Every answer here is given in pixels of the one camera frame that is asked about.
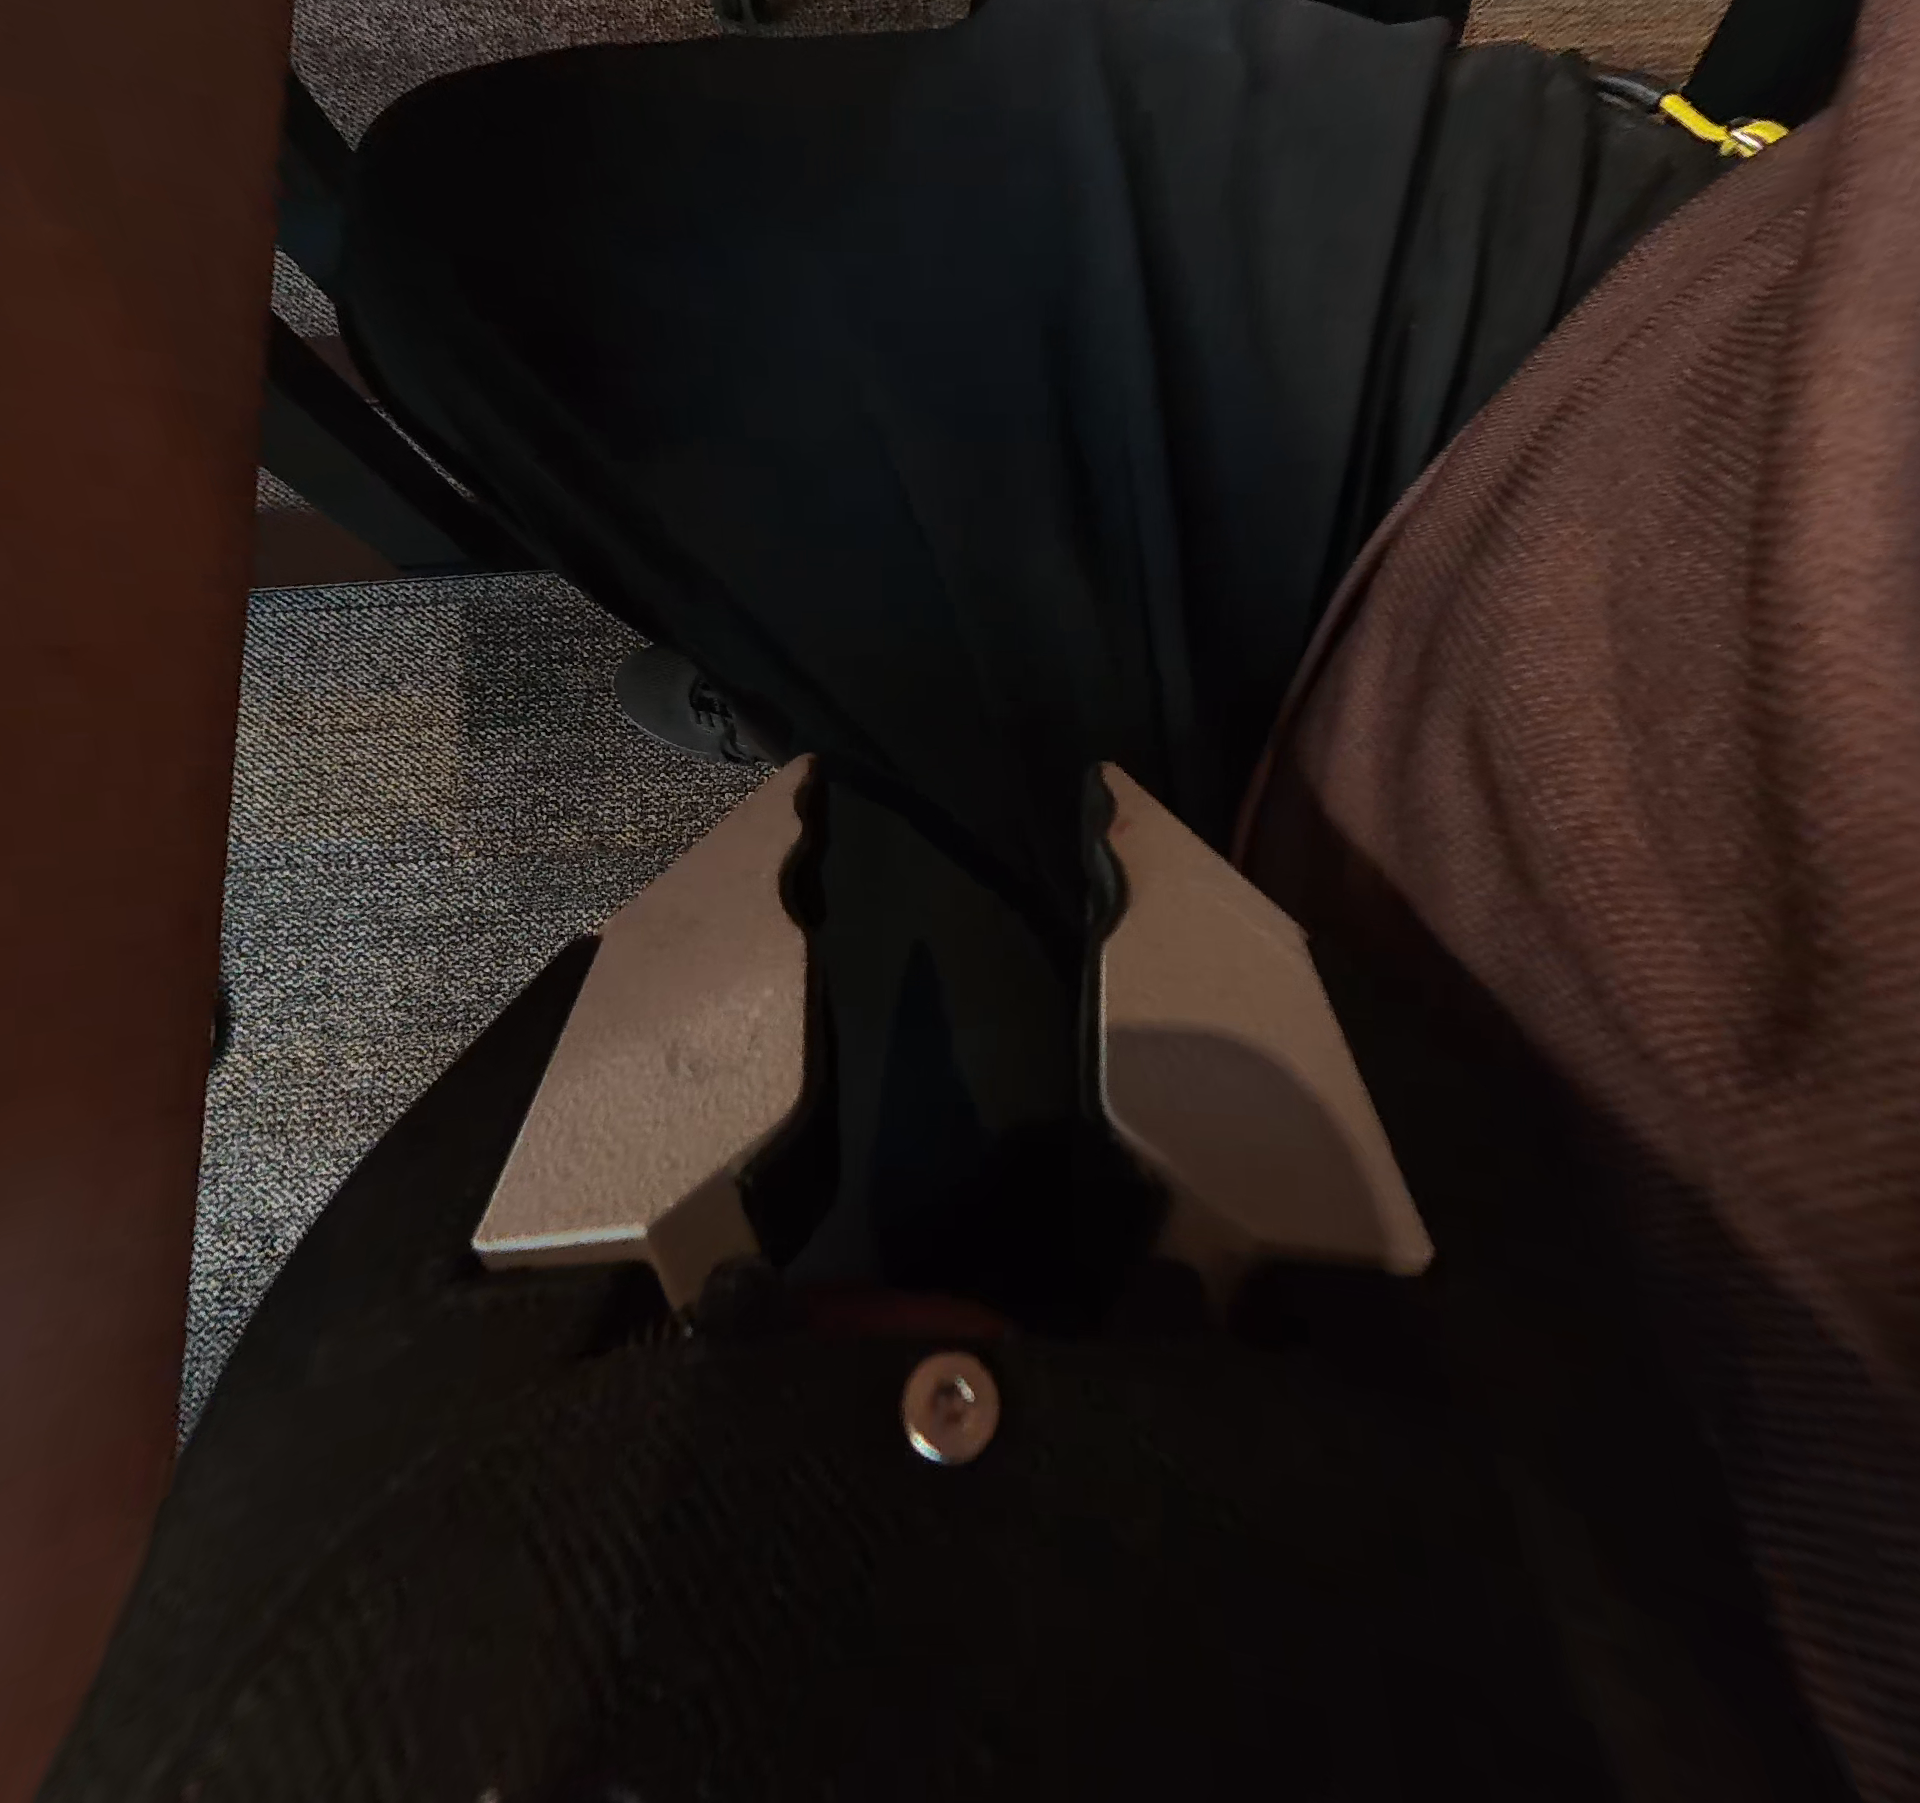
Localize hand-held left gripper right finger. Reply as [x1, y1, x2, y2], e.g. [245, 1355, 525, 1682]
[1084, 761, 1438, 1302]

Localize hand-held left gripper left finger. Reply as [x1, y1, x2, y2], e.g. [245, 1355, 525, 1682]
[469, 754, 825, 1309]

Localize yellow strap buckle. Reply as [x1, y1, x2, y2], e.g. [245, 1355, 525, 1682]
[1651, 90, 1789, 162]

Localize black bag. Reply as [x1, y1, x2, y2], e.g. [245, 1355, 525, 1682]
[1432, 42, 1729, 336]

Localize brown desk side panel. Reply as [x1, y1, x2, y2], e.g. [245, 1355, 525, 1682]
[0, 0, 308, 1803]

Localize person's dark trousers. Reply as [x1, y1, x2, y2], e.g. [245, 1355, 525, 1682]
[337, 0, 1696, 1325]

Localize black shoe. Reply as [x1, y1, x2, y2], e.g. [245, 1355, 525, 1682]
[613, 644, 785, 770]

